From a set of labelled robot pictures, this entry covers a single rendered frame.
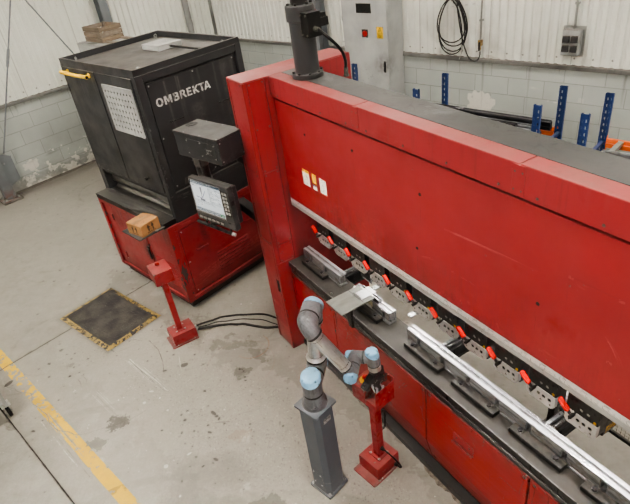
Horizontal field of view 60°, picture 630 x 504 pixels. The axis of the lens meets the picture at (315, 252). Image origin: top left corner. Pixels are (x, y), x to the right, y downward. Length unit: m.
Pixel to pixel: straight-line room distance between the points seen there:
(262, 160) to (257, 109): 0.36
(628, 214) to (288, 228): 2.68
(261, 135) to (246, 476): 2.32
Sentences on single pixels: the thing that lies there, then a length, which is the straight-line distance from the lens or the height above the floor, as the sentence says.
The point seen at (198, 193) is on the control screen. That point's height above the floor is 1.47.
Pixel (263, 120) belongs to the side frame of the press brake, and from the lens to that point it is 3.77.
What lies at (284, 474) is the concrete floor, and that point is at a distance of 3.98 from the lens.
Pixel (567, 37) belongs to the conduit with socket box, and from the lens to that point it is 6.92.
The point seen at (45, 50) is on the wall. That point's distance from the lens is 9.46.
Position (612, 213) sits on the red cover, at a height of 2.24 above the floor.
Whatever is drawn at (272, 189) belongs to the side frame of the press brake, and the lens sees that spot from 3.95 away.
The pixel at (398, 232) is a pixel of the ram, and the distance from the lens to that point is 3.00.
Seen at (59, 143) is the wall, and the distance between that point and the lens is 9.66.
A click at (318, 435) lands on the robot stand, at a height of 0.60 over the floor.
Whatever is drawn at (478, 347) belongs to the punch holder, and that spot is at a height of 1.24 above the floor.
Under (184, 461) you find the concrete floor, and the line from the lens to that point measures 4.25.
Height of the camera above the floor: 3.22
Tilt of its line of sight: 33 degrees down
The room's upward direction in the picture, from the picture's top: 8 degrees counter-clockwise
